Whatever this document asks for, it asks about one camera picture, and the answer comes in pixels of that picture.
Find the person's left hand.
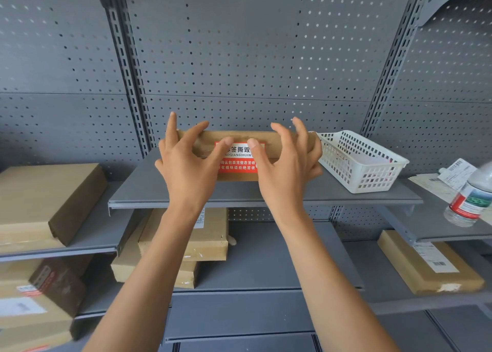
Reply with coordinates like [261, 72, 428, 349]
[155, 112, 234, 211]

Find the person's right hand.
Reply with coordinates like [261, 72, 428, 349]
[246, 117, 324, 220]

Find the brown box with red label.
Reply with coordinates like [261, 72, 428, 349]
[165, 130, 322, 183]

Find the person's right forearm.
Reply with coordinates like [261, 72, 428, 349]
[270, 209, 403, 352]

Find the person's left forearm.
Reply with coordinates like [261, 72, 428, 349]
[82, 202, 209, 352]

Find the white plastic mesh basket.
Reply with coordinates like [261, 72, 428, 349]
[315, 130, 410, 194]

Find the grey slotted shelf upright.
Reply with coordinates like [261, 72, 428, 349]
[103, 0, 151, 157]
[330, 0, 436, 222]

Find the cardboard box with white label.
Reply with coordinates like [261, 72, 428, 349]
[138, 207, 230, 262]

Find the wide flat cardboard box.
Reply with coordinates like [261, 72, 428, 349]
[110, 213, 201, 290]

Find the plain flat cardboard box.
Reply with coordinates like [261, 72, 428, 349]
[0, 163, 108, 255]

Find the white printed receipt slip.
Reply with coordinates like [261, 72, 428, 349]
[438, 158, 477, 192]

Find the cardboard box with barcode label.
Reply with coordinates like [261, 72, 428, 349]
[377, 230, 486, 296]

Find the clear plastic water bottle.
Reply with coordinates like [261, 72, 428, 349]
[444, 161, 492, 228]

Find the cardboard box with dark flap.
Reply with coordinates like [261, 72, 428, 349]
[0, 253, 94, 342]

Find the cardboard box with tape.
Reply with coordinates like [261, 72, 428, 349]
[0, 325, 74, 352]

